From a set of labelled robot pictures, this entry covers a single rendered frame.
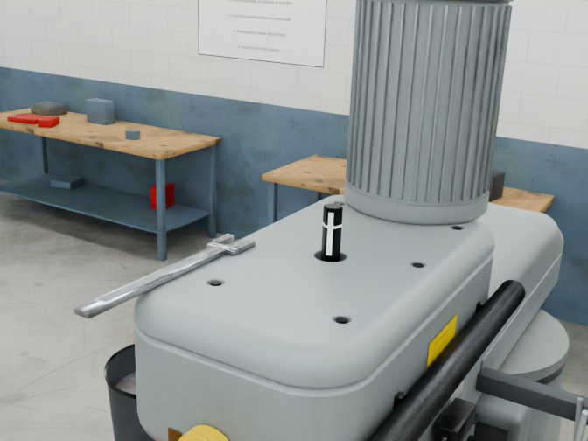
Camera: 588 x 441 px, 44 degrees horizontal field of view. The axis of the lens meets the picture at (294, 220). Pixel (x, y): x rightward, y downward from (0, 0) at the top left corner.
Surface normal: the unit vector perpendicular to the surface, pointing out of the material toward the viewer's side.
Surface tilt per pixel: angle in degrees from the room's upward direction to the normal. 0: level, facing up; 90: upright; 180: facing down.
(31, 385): 0
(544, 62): 90
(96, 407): 0
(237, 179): 90
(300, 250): 0
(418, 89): 90
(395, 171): 90
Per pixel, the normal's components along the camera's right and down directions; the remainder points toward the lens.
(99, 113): -0.55, 0.25
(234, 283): 0.04, -0.95
